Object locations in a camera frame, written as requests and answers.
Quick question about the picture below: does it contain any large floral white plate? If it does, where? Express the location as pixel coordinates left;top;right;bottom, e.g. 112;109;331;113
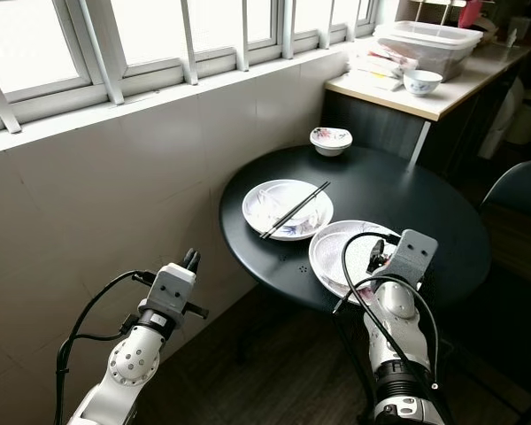
309;220;404;306

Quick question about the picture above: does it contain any black round table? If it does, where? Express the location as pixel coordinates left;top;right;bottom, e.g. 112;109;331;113
219;144;492;424

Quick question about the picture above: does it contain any white plate faint print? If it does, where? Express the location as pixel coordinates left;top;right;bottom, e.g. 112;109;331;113
242;179;335;242

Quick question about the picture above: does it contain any small floral white bowl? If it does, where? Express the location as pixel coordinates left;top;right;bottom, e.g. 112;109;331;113
310;127;353;158

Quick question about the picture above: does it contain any dark chair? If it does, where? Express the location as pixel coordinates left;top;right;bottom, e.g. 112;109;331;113
482;158;531;222

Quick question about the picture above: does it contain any light-topped dark cabinet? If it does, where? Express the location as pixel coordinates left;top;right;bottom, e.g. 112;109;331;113
323;40;531;178

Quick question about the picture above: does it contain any white flat packet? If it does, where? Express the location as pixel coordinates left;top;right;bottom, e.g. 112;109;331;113
347;69;406;92

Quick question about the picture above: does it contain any blue patterned white bowl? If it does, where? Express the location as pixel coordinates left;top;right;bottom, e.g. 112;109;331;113
403;70;443;97

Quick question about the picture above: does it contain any white plastic bag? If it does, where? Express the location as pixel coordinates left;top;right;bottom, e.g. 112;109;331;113
478;78;523;160

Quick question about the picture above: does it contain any white red printed packet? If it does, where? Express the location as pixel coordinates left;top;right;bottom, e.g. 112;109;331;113
356;49;419;76

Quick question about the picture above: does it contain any clear plastic storage container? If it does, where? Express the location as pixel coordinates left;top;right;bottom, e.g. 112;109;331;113
373;20;484;81

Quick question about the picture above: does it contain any white framed window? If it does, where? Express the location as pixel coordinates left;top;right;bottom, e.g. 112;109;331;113
0;0;386;134

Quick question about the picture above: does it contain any pink cloth item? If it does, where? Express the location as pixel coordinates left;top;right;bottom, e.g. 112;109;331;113
458;0;483;29

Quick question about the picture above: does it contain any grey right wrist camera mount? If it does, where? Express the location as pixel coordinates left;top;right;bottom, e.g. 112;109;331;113
388;229;439;286

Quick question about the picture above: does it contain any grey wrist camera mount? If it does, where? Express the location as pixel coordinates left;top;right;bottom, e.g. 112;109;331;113
388;229;439;286
146;262;197;330

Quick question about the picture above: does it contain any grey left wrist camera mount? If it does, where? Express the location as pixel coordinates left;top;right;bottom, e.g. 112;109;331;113
146;262;197;330

